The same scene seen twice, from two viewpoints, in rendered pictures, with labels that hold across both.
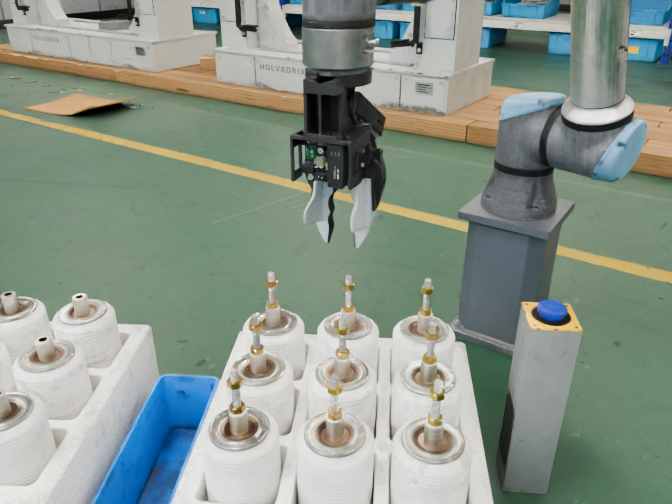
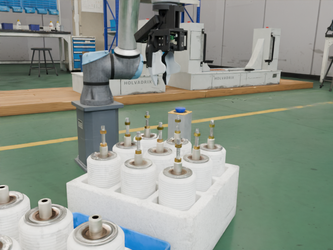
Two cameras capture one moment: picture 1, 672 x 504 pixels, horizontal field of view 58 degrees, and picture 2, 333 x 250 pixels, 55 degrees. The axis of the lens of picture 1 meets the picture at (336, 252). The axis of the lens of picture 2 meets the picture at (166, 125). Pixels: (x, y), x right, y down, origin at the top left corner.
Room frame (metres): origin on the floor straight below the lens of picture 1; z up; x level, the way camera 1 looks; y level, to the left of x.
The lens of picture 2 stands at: (0.30, 0.82, 0.56)
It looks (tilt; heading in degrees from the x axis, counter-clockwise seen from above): 14 degrees down; 293
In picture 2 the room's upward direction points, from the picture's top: 1 degrees clockwise
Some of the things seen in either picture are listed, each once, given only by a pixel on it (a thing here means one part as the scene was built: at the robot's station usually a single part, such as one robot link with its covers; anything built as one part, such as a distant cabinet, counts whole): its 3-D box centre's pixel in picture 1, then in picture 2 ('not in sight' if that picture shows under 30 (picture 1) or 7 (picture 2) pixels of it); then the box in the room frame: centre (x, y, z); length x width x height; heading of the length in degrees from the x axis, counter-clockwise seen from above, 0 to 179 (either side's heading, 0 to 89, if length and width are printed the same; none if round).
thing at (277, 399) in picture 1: (262, 418); (138, 194); (0.68, 0.11, 0.16); 0.10 x 0.10 x 0.18
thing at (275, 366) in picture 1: (258, 368); (138, 163); (0.68, 0.11, 0.25); 0.08 x 0.08 x 0.01
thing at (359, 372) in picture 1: (342, 373); (159, 151); (0.67, -0.01, 0.25); 0.08 x 0.08 x 0.01
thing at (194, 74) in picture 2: not in sight; (226, 55); (1.23, -3.26, 0.45); 1.51 x 0.57 x 0.74; 56
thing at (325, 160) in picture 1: (335, 126); (167, 29); (0.65, 0.00, 0.60); 0.09 x 0.08 x 0.12; 158
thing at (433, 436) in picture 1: (433, 432); (210, 143); (0.54, -0.12, 0.26); 0.02 x 0.02 x 0.03
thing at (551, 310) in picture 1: (551, 312); (180, 110); (0.72, -0.30, 0.32); 0.04 x 0.04 x 0.02
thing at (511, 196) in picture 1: (521, 183); (96, 92); (1.16, -0.38, 0.35); 0.15 x 0.15 x 0.10
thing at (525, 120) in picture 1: (532, 127); (97, 65); (1.15, -0.38, 0.47); 0.13 x 0.12 x 0.14; 41
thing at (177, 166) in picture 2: (238, 420); (177, 167); (0.56, 0.12, 0.26); 0.02 x 0.02 x 0.03
